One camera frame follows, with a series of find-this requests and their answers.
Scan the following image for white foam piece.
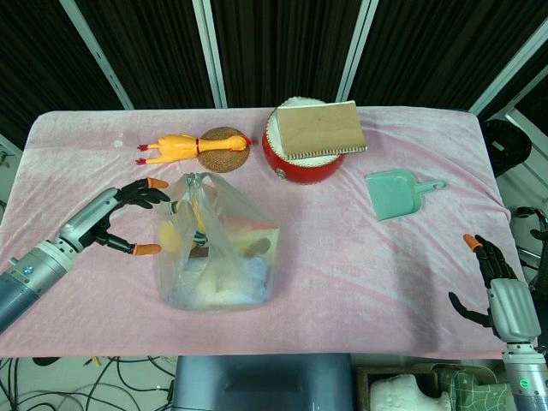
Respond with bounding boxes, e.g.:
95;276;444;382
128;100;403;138
369;372;451;411

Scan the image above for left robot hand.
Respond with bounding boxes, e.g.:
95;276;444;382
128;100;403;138
58;177;172;257

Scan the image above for teal plastic dustpan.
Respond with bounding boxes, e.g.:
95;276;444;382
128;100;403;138
365;169;449;223

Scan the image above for yellow rubber chicken toy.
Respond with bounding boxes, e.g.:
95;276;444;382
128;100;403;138
135;134;251;166

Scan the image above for pink table cloth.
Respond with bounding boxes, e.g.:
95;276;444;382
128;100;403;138
0;105;527;360

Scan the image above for round woven brown coaster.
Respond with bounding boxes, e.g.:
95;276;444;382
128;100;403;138
197;127;251;173

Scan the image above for brown spiral notebook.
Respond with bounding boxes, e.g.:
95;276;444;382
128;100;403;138
275;100;369;160

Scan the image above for black round stool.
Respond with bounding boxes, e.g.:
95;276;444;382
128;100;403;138
482;119;533;178

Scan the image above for wooden box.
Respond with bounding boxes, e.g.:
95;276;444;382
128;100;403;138
354;363;510;411

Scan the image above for black floor cables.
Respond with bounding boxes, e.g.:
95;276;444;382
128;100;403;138
0;354;177;411

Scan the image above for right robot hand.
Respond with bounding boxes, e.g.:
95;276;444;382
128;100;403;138
448;233;542;344

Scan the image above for clear plastic bag with items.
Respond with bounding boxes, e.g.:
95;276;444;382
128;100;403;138
154;171;282;310

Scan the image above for red drum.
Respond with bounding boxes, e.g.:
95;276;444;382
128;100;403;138
261;96;347;186

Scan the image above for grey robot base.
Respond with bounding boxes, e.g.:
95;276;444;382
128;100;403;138
170;353;355;411

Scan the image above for green patterned cloth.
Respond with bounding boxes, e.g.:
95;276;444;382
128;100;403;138
432;363;513;411

